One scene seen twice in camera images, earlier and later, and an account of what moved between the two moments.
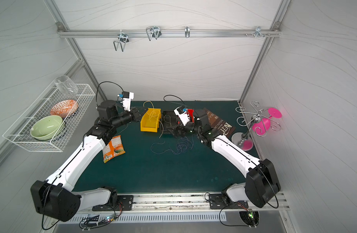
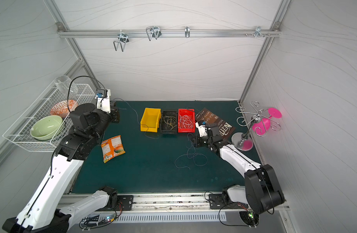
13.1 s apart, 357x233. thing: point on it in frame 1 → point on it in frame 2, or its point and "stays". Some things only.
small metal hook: (187, 31) stays
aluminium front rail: (184, 203) stays
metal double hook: (122, 38) stays
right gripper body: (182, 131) → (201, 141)
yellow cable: (153, 114) → (170, 121)
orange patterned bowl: (64, 108) stays
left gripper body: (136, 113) → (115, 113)
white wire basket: (50, 124) stays
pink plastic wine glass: (261, 126) stays
